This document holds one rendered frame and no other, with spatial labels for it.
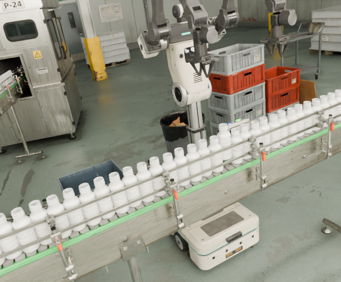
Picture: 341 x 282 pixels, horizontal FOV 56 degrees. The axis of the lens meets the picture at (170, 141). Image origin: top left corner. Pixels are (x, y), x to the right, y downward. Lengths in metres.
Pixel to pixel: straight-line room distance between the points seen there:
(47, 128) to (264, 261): 3.62
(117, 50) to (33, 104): 6.23
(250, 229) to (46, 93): 3.47
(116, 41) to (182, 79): 8.92
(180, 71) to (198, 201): 0.83
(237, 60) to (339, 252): 2.14
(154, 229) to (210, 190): 0.30
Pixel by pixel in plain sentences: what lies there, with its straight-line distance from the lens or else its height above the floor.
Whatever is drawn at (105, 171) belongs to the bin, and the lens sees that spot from 1.87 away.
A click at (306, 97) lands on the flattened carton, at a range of 4.75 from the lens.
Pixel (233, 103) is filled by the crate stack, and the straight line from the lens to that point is 3.73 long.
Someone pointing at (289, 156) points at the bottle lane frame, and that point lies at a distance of 1.70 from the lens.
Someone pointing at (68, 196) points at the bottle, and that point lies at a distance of 1.21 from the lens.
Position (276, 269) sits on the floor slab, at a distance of 2.40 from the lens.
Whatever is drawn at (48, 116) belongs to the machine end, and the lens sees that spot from 4.94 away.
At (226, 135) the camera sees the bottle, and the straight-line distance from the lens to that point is 1.41.
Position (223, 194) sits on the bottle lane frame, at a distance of 1.49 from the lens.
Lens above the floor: 1.74
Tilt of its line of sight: 24 degrees down
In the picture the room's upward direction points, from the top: 9 degrees counter-clockwise
